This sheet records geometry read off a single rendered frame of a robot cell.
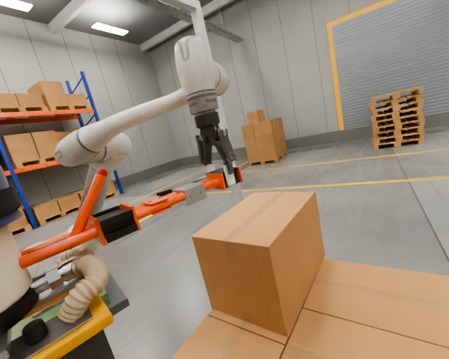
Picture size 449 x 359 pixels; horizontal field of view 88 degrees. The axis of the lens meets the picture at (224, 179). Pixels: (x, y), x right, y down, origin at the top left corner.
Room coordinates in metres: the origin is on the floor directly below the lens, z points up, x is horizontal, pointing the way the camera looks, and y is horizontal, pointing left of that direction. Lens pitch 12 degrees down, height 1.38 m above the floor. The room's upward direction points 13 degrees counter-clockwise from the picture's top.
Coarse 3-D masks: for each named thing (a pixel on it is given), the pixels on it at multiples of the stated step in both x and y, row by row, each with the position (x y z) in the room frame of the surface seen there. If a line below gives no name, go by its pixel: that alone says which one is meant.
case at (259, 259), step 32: (256, 192) 1.46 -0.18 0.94; (288, 192) 1.31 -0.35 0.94; (224, 224) 1.06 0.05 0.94; (256, 224) 0.98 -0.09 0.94; (288, 224) 0.91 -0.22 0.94; (320, 224) 1.23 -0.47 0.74; (224, 256) 0.91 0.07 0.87; (256, 256) 0.81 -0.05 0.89; (288, 256) 0.87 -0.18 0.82; (320, 256) 1.16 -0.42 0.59; (224, 288) 0.94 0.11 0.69; (256, 288) 0.83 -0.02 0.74; (288, 288) 0.83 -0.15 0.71; (256, 320) 0.85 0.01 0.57; (288, 320) 0.79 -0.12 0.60
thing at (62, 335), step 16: (96, 304) 0.39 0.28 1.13; (48, 320) 0.38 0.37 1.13; (80, 320) 0.35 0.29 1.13; (96, 320) 0.35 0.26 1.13; (112, 320) 0.36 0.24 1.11; (32, 336) 0.32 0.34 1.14; (48, 336) 0.33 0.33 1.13; (64, 336) 0.33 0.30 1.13; (80, 336) 0.32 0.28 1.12; (16, 352) 0.31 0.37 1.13; (32, 352) 0.30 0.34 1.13; (48, 352) 0.30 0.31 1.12; (64, 352) 0.31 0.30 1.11
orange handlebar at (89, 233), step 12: (204, 180) 0.72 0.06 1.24; (216, 180) 0.69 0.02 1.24; (144, 204) 0.59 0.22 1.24; (156, 204) 0.56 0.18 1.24; (168, 204) 0.58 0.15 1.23; (144, 216) 0.54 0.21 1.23; (60, 240) 0.46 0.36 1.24; (72, 240) 0.44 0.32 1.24; (84, 240) 0.45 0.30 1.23; (24, 252) 0.43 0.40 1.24; (36, 252) 0.41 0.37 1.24; (48, 252) 0.42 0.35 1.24; (60, 252) 0.43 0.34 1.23; (24, 264) 0.39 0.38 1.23
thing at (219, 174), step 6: (222, 168) 0.78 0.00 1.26; (234, 168) 0.73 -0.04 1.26; (210, 174) 0.72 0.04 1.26; (216, 174) 0.70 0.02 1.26; (222, 174) 0.69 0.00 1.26; (234, 174) 0.73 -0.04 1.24; (240, 174) 0.73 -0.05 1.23; (222, 180) 0.68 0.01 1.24; (240, 180) 0.73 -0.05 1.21; (222, 186) 0.69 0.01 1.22
